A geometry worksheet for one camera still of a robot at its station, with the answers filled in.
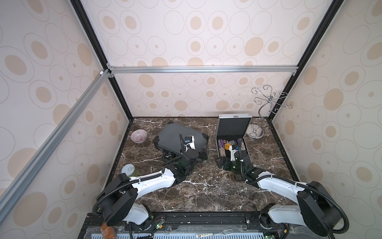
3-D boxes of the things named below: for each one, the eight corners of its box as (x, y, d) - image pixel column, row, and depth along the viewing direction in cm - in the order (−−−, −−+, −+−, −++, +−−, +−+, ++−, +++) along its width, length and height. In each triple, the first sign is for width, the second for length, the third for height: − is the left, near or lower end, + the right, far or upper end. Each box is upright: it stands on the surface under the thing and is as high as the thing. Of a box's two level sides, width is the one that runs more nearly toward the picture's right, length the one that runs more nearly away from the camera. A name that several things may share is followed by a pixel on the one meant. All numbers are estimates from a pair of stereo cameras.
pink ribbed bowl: (131, 144, 105) (129, 140, 102) (135, 133, 112) (133, 129, 108) (146, 144, 105) (144, 140, 102) (149, 133, 112) (147, 129, 108)
